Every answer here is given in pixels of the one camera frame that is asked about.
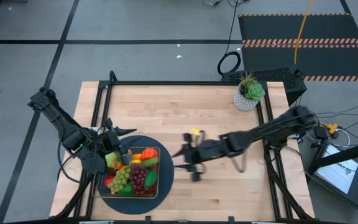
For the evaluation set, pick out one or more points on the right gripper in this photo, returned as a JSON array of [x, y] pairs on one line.
[[193, 146]]

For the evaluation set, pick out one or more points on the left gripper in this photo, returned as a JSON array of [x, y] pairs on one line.
[[112, 138]]

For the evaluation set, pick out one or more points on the yellow mango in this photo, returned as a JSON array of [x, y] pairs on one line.
[[137, 156]]

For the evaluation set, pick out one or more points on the crinkled orange bell pepper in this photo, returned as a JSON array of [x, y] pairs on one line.
[[149, 153]]

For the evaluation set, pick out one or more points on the light green apple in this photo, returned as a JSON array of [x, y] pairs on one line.
[[111, 158]]

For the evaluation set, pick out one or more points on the green cucumber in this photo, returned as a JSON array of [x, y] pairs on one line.
[[149, 161]]

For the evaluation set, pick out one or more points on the round green lime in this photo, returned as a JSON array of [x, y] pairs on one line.
[[151, 178]]

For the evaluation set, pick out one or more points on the red grape bunch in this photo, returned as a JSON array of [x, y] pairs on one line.
[[139, 179]]

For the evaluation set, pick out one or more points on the green grape bunch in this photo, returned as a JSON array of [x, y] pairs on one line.
[[120, 180]]

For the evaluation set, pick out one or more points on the red orange mango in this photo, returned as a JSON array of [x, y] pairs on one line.
[[108, 181]]

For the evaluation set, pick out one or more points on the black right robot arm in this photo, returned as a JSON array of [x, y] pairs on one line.
[[269, 130]]

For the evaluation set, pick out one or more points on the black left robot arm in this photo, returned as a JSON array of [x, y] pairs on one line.
[[64, 124]]

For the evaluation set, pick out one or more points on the round dark blue mat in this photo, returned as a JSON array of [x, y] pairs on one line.
[[165, 186]]

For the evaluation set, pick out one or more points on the succulent in white pot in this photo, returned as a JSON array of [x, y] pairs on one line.
[[244, 102]]

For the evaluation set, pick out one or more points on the black perforated computer case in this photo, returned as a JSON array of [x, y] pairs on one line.
[[278, 76]]

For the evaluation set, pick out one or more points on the black power adapter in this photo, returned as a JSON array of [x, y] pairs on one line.
[[321, 133]]

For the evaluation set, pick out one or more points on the yellow plug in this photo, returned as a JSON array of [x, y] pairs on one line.
[[332, 127]]

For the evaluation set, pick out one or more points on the black striped floor ramp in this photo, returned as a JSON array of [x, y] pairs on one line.
[[306, 59]]

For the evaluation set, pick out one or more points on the black equipment stand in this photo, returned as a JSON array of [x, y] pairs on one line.
[[353, 152]]

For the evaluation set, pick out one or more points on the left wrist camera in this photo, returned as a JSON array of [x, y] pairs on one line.
[[112, 138]]

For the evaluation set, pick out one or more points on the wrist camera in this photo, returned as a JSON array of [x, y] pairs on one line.
[[207, 151], [112, 138]]

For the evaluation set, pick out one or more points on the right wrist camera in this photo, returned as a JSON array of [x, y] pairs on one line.
[[207, 151]]

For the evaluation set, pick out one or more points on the black metal table frame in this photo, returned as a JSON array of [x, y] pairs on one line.
[[166, 83]]

